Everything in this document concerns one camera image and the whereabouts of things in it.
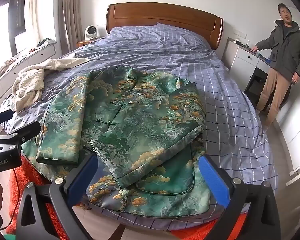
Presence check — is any white wardrobe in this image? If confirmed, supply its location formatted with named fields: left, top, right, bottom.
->
left=272, top=62, right=300, bottom=188

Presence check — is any wooden headboard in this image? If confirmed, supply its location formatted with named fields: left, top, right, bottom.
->
left=106, top=2, right=224, bottom=50

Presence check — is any beige curtain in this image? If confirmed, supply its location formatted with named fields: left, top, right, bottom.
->
left=54, top=0, right=85, bottom=55

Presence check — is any window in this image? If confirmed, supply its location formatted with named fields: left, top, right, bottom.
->
left=0, top=0, right=28, bottom=57

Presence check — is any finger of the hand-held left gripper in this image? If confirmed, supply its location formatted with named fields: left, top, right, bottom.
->
left=9, top=121, right=42, bottom=143
left=0, top=109, right=14, bottom=128

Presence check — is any white desk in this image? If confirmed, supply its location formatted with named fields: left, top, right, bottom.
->
left=221, top=37, right=273, bottom=93

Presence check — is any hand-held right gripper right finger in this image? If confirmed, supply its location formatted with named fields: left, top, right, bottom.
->
left=198, top=154, right=282, bottom=240

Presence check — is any thin gripper cable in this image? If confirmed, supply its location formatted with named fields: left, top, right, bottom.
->
left=0, top=167, right=20, bottom=229

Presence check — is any small white fan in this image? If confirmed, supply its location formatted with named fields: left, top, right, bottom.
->
left=84, top=25, right=99, bottom=41

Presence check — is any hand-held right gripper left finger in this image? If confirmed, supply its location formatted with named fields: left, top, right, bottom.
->
left=15, top=154, right=100, bottom=240

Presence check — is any white windowsill cabinet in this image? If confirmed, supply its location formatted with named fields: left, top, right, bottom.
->
left=0, top=41, right=58, bottom=115

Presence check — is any orange fleece blanket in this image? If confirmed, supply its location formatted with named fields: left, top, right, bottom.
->
left=9, top=152, right=248, bottom=240

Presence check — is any green printed padded jacket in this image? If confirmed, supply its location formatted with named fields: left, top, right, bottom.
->
left=22, top=67, right=212, bottom=218

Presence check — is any blue item on desk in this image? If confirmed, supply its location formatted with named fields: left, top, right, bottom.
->
left=257, top=52, right=271, bottom=65

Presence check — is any cream fleece blanket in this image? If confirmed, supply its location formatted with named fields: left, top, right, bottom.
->
left=11, top=58, right=90, bottom=113

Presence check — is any wooden nightstand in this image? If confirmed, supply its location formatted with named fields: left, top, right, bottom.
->
left=76, top=37, right=100, bottom=48

